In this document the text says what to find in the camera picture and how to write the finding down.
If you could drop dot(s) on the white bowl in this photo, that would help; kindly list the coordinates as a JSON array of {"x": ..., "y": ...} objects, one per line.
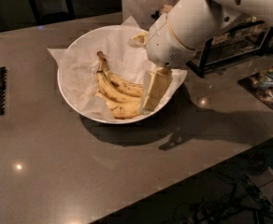
[{"x": 80, "y": 106}]

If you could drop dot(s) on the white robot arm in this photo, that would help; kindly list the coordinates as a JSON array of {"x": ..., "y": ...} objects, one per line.
[{"x": 195, "y": 21}]

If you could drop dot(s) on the black wire condiment rack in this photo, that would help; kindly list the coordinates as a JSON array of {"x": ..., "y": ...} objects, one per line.
[{"x": 246, "y": 41}]

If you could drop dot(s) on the spotted banana bottom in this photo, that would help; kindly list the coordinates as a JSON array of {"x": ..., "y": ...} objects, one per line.
[{"x": 121, "y": 110}]

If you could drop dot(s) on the spotted banana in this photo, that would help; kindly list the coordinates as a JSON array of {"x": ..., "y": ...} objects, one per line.
[
  {"x": 121, "y": 110},
  {"x": 121, "y": 85},
  {"x": 105, "y": 87}
]

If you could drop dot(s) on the dark appliance in background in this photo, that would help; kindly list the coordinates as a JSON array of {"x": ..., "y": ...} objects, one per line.
[{"x": 51, "y": 11}]

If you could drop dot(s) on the white paper liner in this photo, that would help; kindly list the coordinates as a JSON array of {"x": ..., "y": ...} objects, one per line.
[{"x": 117, "y": 47}]

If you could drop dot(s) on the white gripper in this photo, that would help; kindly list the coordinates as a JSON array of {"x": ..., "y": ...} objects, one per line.
[{"x": 165, "y": 47}]

